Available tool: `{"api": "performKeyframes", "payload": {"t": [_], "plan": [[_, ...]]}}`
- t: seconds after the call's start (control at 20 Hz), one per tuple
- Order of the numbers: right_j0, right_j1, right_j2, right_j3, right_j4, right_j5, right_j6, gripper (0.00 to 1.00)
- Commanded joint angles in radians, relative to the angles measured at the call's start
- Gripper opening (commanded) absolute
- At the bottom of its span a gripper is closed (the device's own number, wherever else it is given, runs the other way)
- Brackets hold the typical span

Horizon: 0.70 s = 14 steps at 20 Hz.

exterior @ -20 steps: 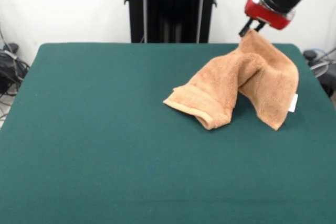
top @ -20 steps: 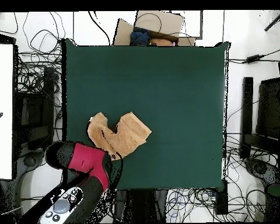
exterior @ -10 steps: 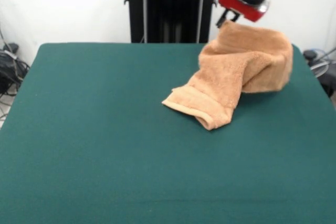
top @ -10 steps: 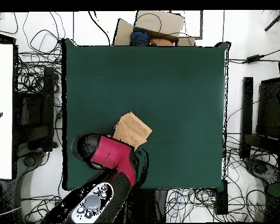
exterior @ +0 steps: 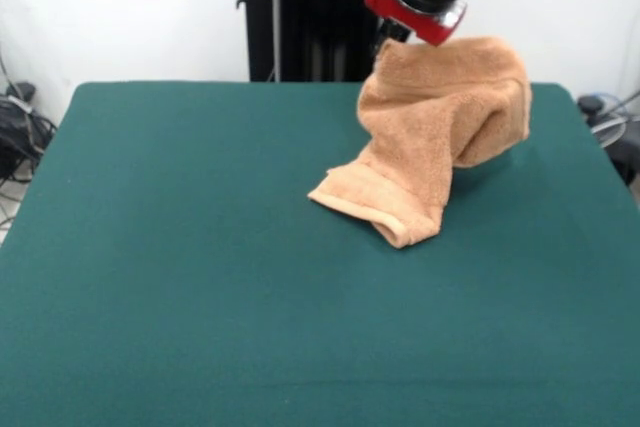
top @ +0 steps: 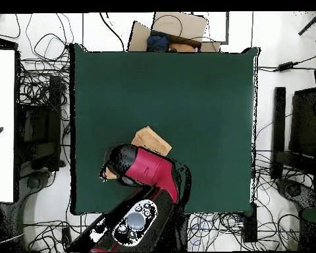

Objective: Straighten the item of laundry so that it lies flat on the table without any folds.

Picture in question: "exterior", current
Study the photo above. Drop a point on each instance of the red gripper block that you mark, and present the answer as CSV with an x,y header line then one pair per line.
x,y
410,17

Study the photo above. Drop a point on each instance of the orange terry towel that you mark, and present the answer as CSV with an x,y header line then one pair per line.
x,y
425,122

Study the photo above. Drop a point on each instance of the black upright stand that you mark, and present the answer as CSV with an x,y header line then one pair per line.
x,y
310,17

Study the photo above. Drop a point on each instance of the dark green table cloth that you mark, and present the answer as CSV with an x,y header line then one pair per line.
x,y
150,247

